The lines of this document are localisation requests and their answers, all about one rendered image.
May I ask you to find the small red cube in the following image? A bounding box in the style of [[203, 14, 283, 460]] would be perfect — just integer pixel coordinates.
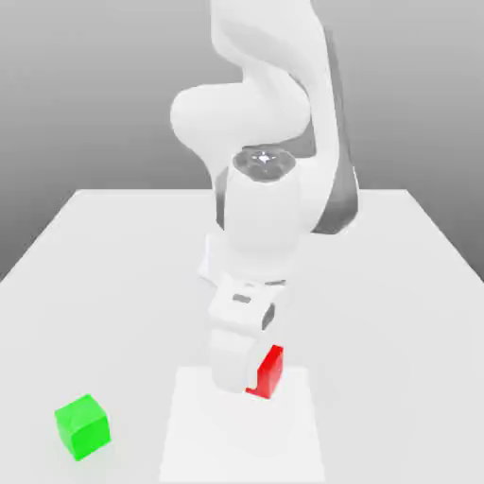
[[245, 344, 285, 401]]

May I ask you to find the small green cube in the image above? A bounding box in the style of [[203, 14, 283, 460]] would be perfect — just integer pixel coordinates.
[[53, 392, 112, 463]]

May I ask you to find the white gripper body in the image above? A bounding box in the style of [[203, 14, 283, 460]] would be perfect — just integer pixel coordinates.
[[208, 325, 267, 394]]

